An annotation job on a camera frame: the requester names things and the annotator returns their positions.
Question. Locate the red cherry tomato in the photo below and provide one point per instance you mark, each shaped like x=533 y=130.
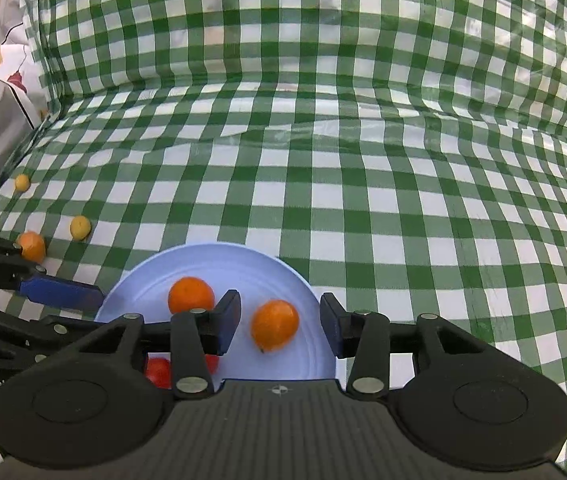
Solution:
x=212 y=361
x=158 y=371

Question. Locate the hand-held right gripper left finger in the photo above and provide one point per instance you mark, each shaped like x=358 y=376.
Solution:
x=227 y=325

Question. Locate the green checked tablecloth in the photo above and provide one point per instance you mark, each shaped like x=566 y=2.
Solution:
x=363 y=135

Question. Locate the yellowish orange tangerine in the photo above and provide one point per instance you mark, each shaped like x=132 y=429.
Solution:
x=32 y=246

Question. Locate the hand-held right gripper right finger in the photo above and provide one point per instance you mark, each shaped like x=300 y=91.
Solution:
x=331 y=327

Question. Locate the small yellow round fruit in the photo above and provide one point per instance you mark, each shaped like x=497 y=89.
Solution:
x=80 y=227
x=22 y=182

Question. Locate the deep orange tangerine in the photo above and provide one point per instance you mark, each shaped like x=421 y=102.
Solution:
x=191 y=296

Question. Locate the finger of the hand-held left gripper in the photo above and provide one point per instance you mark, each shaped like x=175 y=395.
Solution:
x=63 y=292
x=23 y=330

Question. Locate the light blue plate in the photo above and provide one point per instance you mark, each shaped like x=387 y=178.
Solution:
x=283 y=270

